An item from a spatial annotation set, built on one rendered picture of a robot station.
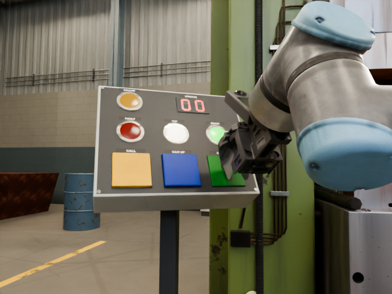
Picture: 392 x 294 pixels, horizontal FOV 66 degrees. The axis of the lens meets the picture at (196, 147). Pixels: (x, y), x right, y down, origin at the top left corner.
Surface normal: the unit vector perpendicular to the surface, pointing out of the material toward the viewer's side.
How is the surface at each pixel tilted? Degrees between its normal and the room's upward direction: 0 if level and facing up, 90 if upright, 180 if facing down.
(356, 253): 90
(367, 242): 90
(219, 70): 90
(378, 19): 90
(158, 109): 60
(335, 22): 55
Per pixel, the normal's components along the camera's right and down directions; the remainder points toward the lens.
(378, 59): -0.14, -0.07
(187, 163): 0.26, -0.55
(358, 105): -0.13, -0.56
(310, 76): -0.69, -0.41
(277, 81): -0.85, 0.26
